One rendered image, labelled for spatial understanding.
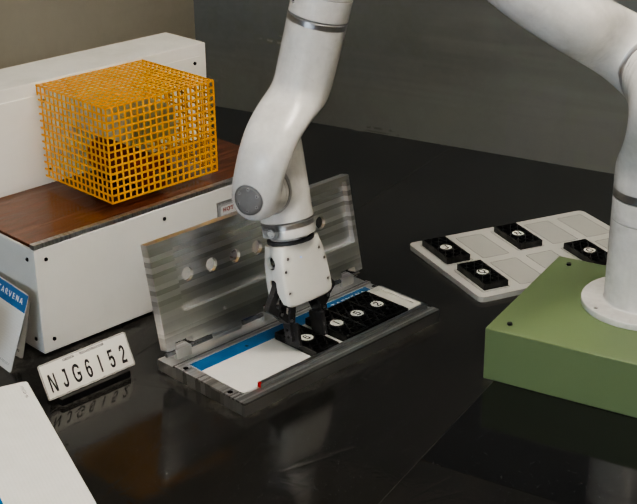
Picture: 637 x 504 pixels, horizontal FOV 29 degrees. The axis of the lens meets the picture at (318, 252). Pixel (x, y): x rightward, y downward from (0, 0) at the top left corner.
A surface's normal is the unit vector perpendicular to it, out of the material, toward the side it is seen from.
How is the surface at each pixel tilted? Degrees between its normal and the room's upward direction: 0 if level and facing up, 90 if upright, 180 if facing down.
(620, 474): 0
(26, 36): 90
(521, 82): 90
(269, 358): 0
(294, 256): 74
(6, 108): 90
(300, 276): 78
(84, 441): 0
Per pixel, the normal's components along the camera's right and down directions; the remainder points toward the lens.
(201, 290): 0.68, 0.09
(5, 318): -0.72, -0.08
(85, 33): 0.86, 0.19
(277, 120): -0.11, -0.41
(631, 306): -0.48, 0.36
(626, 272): -0.68, 0.30
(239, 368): -0.01, -0.92
